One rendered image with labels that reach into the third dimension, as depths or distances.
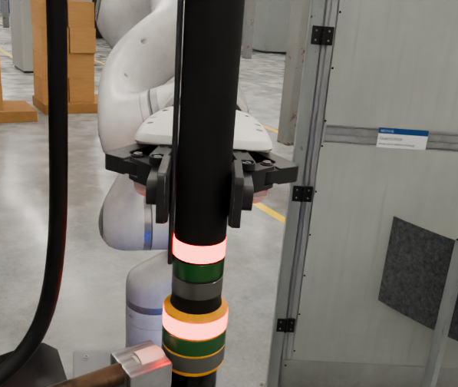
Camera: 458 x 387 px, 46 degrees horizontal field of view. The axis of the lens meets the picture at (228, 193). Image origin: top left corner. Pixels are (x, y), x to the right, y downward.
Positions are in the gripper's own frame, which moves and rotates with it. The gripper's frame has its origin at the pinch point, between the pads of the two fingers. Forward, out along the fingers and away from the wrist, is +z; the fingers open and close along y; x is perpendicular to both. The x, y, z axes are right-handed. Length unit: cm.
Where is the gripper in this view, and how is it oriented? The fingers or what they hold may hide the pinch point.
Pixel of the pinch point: (199, 191)
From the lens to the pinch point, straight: 33.8
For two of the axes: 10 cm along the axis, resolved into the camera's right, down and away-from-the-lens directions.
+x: 0.7, -9.4, -3.4
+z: 0.2, 3.4, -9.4
